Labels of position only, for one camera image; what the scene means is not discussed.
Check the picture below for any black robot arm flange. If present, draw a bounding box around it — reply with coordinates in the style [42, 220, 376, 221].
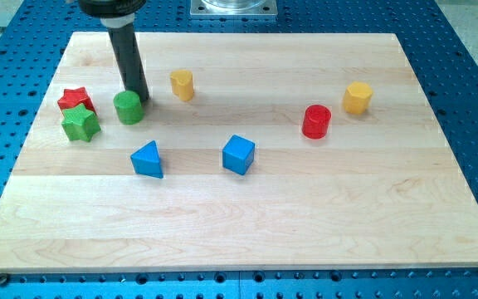
[78, 0, 146, 18]

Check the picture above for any blue cube block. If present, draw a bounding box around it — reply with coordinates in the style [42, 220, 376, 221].
[222, 135, 255, 175]

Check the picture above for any light wooden board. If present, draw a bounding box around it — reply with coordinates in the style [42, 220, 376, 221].
[0, 32, 478, 273]

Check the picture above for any red cylinder block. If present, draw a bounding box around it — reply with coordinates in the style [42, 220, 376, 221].
[301, 105, 331, 140]

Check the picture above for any blue triangle block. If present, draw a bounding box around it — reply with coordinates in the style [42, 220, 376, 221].
[130, 140, 163, 179]

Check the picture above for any green cylinder block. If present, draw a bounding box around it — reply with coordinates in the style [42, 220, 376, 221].
[113, 91, 144, 125]

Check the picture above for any yellow hexagon block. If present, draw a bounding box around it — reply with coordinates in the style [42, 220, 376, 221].
[342, 81, 373, 115]

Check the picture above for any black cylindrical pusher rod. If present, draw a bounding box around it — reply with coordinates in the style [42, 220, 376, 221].
[100, 13, 150, 102]

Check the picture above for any green star block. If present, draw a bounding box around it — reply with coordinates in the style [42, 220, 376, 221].
[61, 104, 101, 142]

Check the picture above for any red star block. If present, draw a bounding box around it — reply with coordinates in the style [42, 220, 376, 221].
[57, 86, 95, 113]

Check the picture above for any blue perforated metal table plate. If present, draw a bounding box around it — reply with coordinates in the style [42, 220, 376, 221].
[0, 1, 478, 298]

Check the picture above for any left board clamp screw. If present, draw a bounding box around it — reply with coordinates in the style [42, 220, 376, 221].
[0, 273, 10, 287]

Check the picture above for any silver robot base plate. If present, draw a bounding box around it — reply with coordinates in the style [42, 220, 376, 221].
[190, 0, 278, 17]

